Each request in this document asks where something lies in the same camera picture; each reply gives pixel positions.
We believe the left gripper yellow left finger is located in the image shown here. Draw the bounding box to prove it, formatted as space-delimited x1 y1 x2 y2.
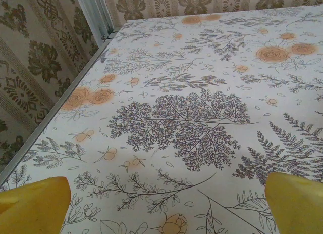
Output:
0 176 72 234

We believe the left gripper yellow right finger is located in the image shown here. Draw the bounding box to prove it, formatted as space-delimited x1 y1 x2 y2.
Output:
264 171 323 234

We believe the floral printed tablecloth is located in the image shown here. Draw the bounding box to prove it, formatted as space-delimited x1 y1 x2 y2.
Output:
0 5 323 234

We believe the aluminium table side rail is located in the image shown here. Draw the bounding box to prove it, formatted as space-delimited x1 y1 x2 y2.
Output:
0 33 119 192

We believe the aluminium frame post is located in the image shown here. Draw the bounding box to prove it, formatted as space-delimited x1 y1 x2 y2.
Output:
74 0 121 41

